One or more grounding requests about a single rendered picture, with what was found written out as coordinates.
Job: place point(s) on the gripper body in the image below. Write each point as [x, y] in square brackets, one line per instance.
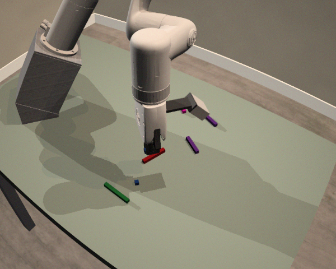
[153, 116]

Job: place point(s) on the green rod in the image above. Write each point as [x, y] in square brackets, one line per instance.
[116, 192]

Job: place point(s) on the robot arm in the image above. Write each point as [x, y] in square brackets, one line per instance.
[155, 40]

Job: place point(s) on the red rod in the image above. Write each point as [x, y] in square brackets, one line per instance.
[150, 157]

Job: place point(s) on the purple rod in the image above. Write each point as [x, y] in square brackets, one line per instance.
[192, 145]
[214, 123]

